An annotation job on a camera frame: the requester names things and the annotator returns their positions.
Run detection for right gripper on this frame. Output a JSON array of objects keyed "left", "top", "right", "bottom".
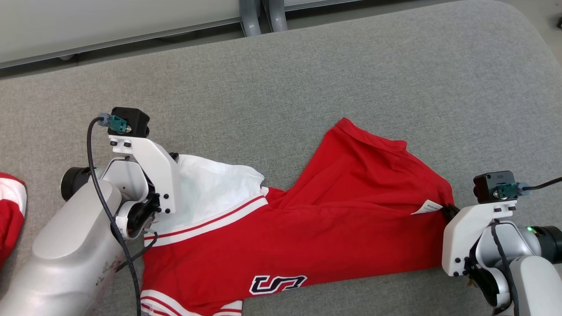
[{"left": 441, "top": 200, "right": 519, "bottom": 308}]

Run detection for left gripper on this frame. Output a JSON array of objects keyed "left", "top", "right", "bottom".
[{"left": 108, "top": 135, "right": 183, "bottom": 240}]

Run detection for red white jersey shirt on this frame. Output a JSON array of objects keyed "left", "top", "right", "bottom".
[{"left": 140, "top": 118, "right": 455, "bottom": 316}]

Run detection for red shorts with white stripe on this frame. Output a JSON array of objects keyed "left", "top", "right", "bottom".
[{"left": 0, "top": 172, "right": 28, "bottom": 268}]

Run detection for grey rounded partition foot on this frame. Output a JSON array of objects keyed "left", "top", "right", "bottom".
[
  {"left": 239, "top": 0, "right": 262, "bottom": 37},
  {"left": 267, "top": 0, "right": 288, "bottom": 32}
]

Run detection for white partition panel grey frame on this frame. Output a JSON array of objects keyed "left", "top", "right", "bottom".
[
  {"left": 283, "top": 0, "right": 356, "bottom": 12},
  {"left": 0, "top": 0, "right": 243, "bottom": 69}
]

